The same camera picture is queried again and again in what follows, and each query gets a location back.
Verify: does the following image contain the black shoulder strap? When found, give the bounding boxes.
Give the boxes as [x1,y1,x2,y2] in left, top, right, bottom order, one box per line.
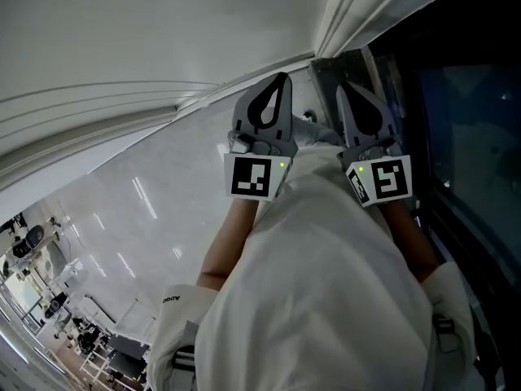
[471,303,506,391]

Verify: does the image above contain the black top white frame table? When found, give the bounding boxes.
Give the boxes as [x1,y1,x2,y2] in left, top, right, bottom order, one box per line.
[80,332,152,387]

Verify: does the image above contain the person's left forearm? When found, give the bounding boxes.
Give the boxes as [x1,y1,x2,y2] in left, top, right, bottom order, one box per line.
[196,196,270,291]

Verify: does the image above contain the round black speaker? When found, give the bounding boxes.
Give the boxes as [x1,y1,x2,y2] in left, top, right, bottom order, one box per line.
[25,223,46,244]

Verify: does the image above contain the dark glass door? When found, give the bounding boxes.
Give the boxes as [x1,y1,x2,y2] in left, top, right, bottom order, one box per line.
[366,0,521,391]

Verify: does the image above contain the white door frame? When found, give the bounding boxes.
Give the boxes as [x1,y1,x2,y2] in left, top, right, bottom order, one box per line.
[315,0,484,59]

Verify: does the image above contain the person's right forearm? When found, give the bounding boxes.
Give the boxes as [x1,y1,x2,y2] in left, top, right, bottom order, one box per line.
[380,201,441,283]

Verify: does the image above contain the dark stone door threshold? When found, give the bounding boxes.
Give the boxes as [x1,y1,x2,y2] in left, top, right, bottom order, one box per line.
[308,48,406,138]

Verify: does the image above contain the grey trouser leg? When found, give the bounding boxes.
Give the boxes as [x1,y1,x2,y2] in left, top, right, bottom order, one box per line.
[290,116,344,149]

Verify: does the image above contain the grey harness buckle strap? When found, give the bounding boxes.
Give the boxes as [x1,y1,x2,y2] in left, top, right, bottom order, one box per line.
[431,313,458,354]
[171,319,197,391]

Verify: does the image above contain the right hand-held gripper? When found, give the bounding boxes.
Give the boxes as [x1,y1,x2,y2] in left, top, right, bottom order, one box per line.
[335,81,414,209]

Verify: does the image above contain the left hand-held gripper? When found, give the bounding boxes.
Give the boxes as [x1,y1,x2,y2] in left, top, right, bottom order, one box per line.
[223,72,299,200]

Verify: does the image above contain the black office chair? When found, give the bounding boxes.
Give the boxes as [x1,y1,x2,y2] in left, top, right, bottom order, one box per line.
[72,318,107,356]

